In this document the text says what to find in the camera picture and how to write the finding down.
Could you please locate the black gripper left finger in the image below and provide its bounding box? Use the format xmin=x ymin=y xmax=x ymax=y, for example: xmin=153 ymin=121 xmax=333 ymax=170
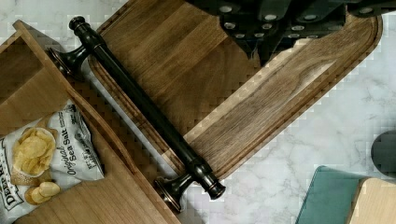
xmin=186 ymin=0 xmax=291 ymax=60

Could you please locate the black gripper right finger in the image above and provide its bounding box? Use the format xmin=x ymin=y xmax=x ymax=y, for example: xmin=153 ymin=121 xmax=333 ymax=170
xmin=260 ymin=0 xmax=395 ymax=66

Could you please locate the dark bronze drawer handle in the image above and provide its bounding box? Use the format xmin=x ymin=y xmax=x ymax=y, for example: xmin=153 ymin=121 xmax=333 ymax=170
xmin=49 ymin=16 xmax=226 ymax=212

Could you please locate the wooden drawer box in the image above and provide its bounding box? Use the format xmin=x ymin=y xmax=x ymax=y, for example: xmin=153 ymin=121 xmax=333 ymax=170
xmin=1 ymin=21 xmax=180 ymax=224

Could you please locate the walnut cutting board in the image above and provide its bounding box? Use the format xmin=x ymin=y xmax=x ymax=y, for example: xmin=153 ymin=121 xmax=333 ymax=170
xmin=97 ymin=0 xmax=382 ymax=178

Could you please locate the black utensil holder crock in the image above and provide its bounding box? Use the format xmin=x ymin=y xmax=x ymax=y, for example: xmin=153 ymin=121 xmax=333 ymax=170
xmin=371 ymin=131 xmax=396 ymax=178

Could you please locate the teal canister with bamboo lid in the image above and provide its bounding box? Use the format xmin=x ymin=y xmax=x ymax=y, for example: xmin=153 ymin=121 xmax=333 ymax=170
xmin=294 ymin=165 xmax=396 ymax=224

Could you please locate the white potato chips bag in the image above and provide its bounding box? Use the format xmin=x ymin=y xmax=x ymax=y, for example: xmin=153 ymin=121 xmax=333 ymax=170
xmin=1 ymin=102 xmax=104 ymax=224

